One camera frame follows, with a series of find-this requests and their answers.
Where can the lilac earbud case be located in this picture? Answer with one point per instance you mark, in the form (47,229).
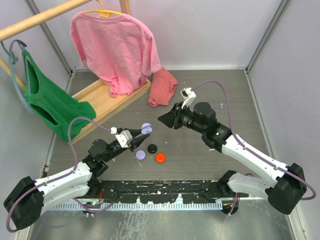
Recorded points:
(140,155)
(146,128)

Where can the white cable duct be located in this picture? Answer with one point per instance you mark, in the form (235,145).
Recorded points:
(176,206)

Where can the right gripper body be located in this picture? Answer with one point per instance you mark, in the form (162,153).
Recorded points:
(183,117)

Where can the salmon folded shirt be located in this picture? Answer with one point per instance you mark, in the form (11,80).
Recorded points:
(163,88)

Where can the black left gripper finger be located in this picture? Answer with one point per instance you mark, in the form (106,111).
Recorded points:
(135,132)
(137,141)

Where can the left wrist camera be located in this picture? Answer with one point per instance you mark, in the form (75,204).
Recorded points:
(124,138)

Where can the yellow hanger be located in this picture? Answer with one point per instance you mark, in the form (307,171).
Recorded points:
(102,12)

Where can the wooden clothes rack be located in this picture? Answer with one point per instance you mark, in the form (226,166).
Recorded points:
(39,19)

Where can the orange earbud case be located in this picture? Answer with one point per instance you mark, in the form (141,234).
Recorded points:
(160,158)

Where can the pink t-shirt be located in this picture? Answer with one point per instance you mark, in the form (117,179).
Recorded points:
(120,50)

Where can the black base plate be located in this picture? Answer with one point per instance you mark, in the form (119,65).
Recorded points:
(159,191)

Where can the green tank top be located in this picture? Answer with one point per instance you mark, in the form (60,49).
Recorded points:
(55,106)

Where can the black earbud case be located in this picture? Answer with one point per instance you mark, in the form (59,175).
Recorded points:
(152,148)

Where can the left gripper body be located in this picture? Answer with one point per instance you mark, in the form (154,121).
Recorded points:
(130,145)

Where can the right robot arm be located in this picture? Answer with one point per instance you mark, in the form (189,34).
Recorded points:
(282,185)

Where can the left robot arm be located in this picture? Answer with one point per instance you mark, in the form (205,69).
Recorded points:
(30,198)

